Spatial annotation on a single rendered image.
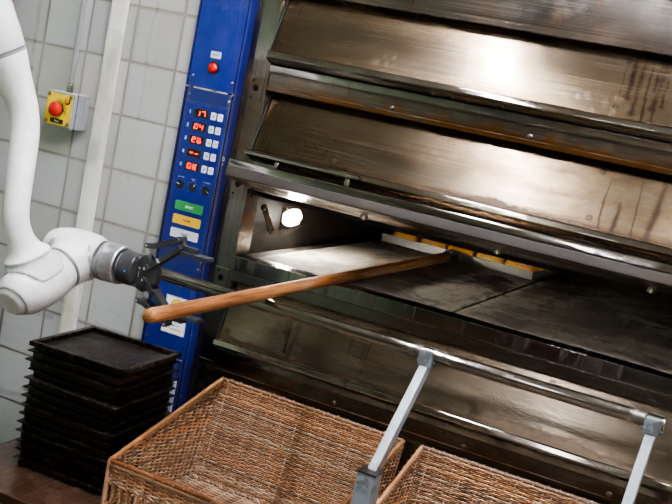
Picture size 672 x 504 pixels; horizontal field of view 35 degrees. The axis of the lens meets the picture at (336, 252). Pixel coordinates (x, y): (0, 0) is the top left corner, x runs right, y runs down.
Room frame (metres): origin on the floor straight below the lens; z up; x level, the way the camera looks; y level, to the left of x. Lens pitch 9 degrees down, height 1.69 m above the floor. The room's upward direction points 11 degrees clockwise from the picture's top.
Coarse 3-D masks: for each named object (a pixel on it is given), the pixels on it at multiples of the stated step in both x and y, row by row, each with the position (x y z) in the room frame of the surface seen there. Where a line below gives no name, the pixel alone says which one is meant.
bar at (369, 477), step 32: (192, 288) 2.46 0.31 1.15; (224, 288) 2.43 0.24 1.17; (320, 320) 2.32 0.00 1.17; (416, 352) 2.23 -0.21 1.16; (416, 384) 2.18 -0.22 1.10; (512, 384) 2.15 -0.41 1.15; (544, 384) 2.13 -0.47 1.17; (640, 416) 2.04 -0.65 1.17; (384, 448) 2.07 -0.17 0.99; (640, 448) 2.01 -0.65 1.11; (640, 480) 1.96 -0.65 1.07
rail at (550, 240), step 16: (272, 176) 2.66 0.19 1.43; (288, 176) 2.64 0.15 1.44; (304, 176) 2.63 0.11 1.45; (352, 192) 2.57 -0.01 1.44; (368, 192) 2.56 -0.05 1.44; (416, 208) 2.50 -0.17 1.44; (432, 208) 2.49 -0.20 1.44; (480, 224) 2.44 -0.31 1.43; (496, 224) 2.43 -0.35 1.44; (544, 240) 2.38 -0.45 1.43; (560, 240) 2.37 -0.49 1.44; (608, 256) 2.33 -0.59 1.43; (624, 256) 2.31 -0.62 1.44
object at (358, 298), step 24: (240, 264) 2.83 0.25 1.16; (264, 264) 2.80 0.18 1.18; (336, 288) 2.72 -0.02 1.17; (360, 288) 2.73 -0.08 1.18; (384, 312) 2.66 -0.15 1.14; (408, 312) 2.64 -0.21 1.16; (432, 312) 2.61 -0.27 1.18; (480, 336) 2.56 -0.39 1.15; (504, 336) 2.54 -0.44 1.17; (528, 336) 2.54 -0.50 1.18; (552, 360) 2.49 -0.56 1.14; (576, 360) 2.47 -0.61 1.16; (600, 360) 2.45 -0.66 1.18; (648, 384) 2.40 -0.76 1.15
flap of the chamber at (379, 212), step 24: (264, 192) 2.85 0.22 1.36; (288, 192) 2.67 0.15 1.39; (312, 192) 2.61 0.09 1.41; (336, 192) 2.59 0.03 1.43; (384, 216) 2.56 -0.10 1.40; (408, 216) 2.50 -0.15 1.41; (432, 216) 2.49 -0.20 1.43; (456, 240) 2.62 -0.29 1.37; (480, 240) 2.47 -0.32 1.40; (504, 240) 2.41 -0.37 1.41; (528, 240) 2.39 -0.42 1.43; (552, 264) 2.52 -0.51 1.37; (576, 264) 2.37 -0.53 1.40; (600, 264) 2.33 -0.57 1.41; (624, 264) 2.31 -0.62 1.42
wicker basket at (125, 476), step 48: (240, 384) 2.77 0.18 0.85; (144, 432) 2.50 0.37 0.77; (192, 432) 2.70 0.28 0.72; (240, 432) 2.73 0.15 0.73; (288, 432) 2.68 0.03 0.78; (336, 432) 2.64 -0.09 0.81; (384, 432) 2.60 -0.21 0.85; (144, 480) 2.33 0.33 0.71; (192, 480) 2.69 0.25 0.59; (240, 480) 2.68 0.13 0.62; (288, 480) 2.64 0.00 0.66; (384, 480) 2.51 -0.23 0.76
